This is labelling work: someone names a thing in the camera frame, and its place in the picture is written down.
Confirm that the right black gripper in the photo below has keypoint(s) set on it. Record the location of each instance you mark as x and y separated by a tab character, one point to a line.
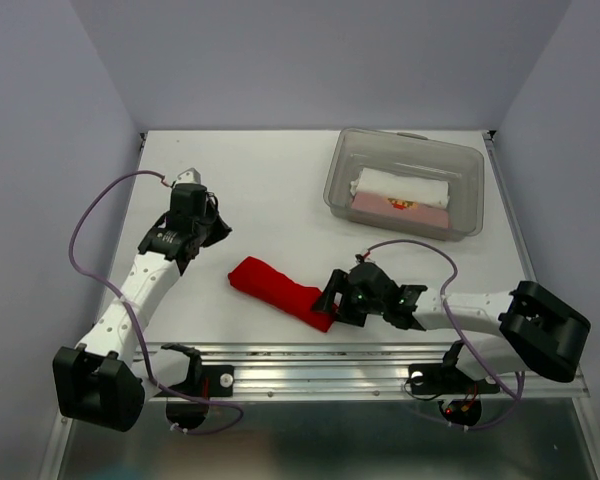
337	282

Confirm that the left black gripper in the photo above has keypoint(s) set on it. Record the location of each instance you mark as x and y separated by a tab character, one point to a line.
221	230

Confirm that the red t-shirt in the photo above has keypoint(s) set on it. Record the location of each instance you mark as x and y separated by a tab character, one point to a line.
261	281

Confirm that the clear plastic bin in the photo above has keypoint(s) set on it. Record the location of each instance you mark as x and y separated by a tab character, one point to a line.
409	155

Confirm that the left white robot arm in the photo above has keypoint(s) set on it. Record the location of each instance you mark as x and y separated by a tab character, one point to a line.
109	376

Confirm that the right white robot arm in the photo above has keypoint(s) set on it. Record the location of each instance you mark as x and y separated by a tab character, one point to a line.
526	329

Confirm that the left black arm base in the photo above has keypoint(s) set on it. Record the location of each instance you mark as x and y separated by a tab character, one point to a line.
181	368

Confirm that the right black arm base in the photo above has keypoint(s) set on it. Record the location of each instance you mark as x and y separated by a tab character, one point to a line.
444	378

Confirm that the rolled pink t-shirt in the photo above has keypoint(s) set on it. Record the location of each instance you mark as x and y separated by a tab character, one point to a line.
401	210

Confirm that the rolled white t-shirt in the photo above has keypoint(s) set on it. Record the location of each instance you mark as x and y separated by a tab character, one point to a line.
434	193

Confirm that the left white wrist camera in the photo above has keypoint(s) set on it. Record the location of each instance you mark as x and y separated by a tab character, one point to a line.
188	176

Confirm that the aluminium mounting rail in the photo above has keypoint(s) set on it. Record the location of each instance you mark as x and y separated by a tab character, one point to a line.
320	372

